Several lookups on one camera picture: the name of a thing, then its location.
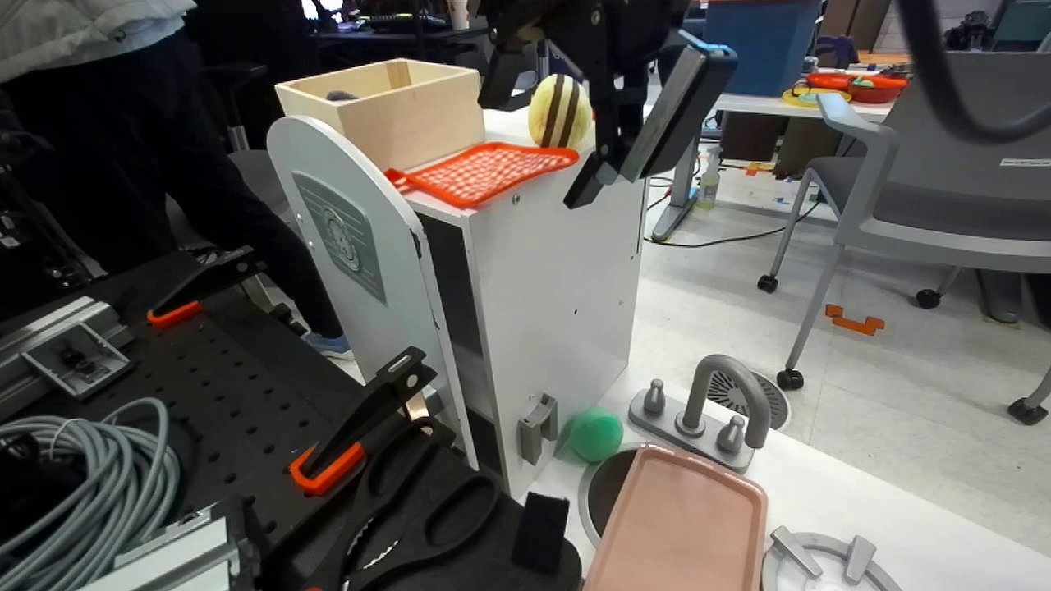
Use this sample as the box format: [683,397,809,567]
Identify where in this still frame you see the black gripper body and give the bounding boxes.
[477,0,689,113]

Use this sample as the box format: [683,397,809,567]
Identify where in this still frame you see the orange checkered pot holder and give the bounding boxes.
[381,137,580,214]

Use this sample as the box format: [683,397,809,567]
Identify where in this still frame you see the beige wooden box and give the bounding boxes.
[272,56,488,173]

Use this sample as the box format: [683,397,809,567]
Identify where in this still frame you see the pink plastic tray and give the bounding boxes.
[580,440,772,591]

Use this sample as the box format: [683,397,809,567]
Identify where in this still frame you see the clear spray bottle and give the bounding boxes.
[697,143,726,214]

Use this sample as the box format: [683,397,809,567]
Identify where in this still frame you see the white toy kitchen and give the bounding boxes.
[267,97,1051,591]

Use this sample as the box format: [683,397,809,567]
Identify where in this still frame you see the white office table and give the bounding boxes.
[646,85,893,247]

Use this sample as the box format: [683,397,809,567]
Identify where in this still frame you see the blue storage bin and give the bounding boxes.
[698,0,824,99]

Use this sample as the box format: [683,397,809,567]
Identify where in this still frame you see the orange items pile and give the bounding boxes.
[804,64,913,110]

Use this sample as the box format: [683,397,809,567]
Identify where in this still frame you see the grey toy faucet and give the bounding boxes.
[626,353,790,478]

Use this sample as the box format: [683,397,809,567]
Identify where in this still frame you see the grey toy door latch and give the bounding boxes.
[516,392,560,468]

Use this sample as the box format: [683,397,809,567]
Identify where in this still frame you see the green ball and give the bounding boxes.
[565,408,626,468]

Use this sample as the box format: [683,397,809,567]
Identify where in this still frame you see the round black sink drain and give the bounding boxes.
[575,445,643,549]

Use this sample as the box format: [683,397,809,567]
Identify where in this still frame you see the black clamp orange grip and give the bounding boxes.
[287,344,444,498]
[141,247,269,335]

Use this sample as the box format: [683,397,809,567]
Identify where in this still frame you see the grey plastic office chair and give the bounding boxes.
[754,46,1051,429]

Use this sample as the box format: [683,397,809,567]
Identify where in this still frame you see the small black block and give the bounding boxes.
[508,488,575,577]

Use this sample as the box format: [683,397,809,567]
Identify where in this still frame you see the black perforated board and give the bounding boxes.
[58,247,463,591]

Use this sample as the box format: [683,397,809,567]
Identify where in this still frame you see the grey toy stove burner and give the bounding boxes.
[757,525,903,591]

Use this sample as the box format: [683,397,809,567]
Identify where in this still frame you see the person in dark trousers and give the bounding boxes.
[0,0,356,358]

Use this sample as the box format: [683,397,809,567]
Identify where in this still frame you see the black floor cable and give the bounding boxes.
[643,196,826,254]

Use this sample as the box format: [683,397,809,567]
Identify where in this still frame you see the orange bracket piece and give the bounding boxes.
[822,302,889,343]

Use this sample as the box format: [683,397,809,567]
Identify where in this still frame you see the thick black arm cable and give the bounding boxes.
[893,0,1051,145]

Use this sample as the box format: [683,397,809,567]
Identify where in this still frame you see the large black loop handles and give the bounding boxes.
[260,418,508,591]

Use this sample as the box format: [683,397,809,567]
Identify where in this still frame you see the aluminium rail with plate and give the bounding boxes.
[0,293,139,420]

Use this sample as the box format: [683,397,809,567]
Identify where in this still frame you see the grey cable bundle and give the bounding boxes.
[0,393,185,591]

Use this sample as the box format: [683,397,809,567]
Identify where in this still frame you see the silver metal bracket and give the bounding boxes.
[77,498,261,591]

